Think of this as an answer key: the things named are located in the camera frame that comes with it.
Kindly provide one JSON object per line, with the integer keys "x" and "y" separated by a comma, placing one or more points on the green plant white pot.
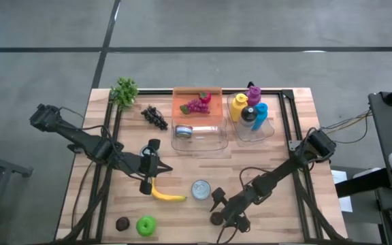
{"x": 124, "y": 92}

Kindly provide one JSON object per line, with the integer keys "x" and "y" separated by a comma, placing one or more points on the black toy grape bunch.
{"x": 153, "y": 117}

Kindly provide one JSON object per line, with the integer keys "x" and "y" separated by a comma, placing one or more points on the red toy strawberry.
{"x": 205, "y": 97}

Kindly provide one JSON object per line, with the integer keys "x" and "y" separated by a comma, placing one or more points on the clear bottle black cap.
{"x": 249, "y": 114}

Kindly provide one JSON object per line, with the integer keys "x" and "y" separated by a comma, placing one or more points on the clear plastic bin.
{"x": 209, "y": 139}
{"x": 267, "y": 134}

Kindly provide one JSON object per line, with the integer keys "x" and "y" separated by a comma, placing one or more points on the purple plastic sports bottle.
{"x": 254, "y": 95}

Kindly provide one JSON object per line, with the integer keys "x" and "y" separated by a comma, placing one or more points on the orange plastic bin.
{"x": 213, "y": 118}

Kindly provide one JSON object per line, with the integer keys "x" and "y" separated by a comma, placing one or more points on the yellow plastic sports bottle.
{"x": 238, "y": 107}

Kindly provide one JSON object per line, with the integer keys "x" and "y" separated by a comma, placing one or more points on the dark brown toy avocado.
{"x": 122, "y": 224}
{"x": 216, "y": 220}

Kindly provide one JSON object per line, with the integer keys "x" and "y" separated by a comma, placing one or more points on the tuna can teal label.
{"x": 144, "y": 150}

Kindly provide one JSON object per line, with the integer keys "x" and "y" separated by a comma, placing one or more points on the small black bracket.
{"x": 250, "y": 83}

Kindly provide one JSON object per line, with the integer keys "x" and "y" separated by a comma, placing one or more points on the tuna can red blue label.
{"x": 183, "y": 132}

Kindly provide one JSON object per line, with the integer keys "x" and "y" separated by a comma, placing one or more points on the black aluminium table frame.
{"x": 155, "y": 92}

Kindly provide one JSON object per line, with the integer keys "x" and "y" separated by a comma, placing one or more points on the yellow toy banana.
{"x": 168, "y": 197}

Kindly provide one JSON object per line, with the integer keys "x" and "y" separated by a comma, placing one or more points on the white paper sheet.
{"x": 340, "y": 177}

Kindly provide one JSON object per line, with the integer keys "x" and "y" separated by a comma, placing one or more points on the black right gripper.
{"x": 238, "y": 206}

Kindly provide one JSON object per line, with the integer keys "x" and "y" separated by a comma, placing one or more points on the dark grey cart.
{"x": 391, "y": 122}

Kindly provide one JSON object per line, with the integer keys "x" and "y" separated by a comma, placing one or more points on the blue plastic sports bottle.
{"x": 262, "y": 115}

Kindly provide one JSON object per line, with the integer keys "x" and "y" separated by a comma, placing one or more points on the red toy grape bunch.
{"x": 197, "y": 107}

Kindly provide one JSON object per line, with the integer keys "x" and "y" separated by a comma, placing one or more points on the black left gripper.
{"x": 146, "y": 165}

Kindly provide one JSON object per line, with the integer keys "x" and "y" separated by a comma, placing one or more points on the green toy apple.
{"x": 146, "y": 225}

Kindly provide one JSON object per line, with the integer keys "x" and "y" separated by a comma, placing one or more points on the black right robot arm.
{"x": 284, "y": 170}

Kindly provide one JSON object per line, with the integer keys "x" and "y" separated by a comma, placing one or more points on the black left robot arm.
{"x": 80, "y": 137}

